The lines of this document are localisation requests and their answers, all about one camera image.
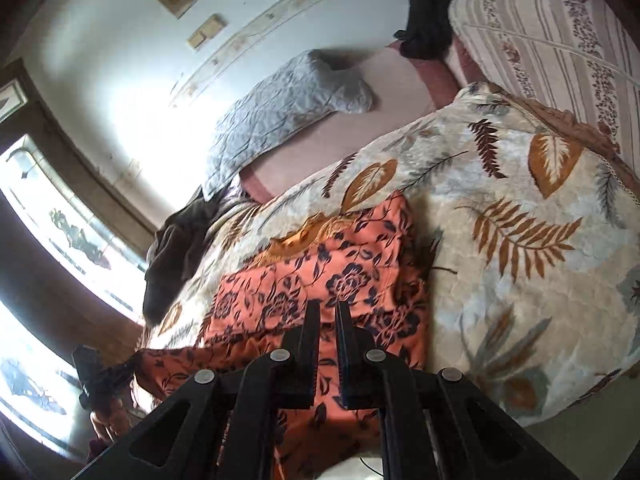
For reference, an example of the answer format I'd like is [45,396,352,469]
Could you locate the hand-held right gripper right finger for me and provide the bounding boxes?
[334,301,581,480]

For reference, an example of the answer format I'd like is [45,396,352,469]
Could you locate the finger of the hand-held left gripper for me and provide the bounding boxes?
[100,361,136,392]

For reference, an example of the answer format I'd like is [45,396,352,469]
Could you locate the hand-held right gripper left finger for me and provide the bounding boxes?
[70,300,321,480]

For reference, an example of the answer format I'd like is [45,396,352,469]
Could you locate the orange floral cloth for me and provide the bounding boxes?
[132,192,431,480]

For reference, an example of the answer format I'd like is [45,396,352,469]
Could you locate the person's left hand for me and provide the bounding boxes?
[86,395,125,465]

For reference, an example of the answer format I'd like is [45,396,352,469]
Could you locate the dark brown fleece cloth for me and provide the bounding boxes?
[142,195,236,326]

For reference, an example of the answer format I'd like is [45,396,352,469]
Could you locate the window with patterned glass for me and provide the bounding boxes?
[0,132,151,461]

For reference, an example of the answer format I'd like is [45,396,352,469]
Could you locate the cream leaf-print blanket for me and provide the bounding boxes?
[145,82,640,428]

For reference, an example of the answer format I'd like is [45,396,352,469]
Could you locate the grey quilted pillow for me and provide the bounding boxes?
[202,50,375,198]

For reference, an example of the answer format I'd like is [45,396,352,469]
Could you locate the pink bed sheet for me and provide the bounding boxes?
[239,42,473,203]

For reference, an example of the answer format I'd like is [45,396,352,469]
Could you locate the black cloth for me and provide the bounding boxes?
[395,0,473,60]

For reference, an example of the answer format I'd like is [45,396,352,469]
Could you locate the striped floral bedding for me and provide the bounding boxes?
[447,0,640,171]

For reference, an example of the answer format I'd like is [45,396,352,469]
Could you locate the beige wall switch plate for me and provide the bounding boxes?
[187,14,227,50]

